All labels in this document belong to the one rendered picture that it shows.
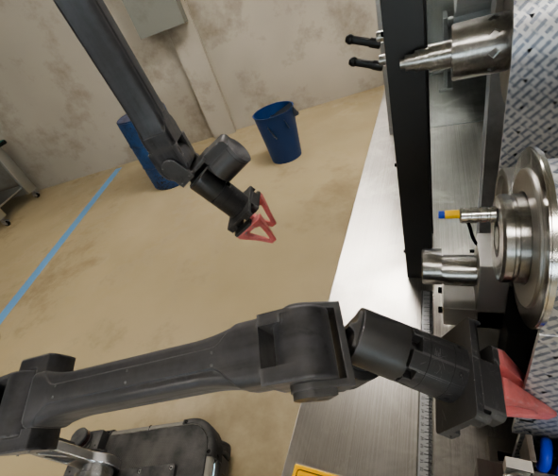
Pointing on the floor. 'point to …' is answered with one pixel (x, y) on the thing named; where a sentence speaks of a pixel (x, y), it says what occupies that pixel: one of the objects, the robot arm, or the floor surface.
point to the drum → (143, 154)
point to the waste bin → (279, 130)
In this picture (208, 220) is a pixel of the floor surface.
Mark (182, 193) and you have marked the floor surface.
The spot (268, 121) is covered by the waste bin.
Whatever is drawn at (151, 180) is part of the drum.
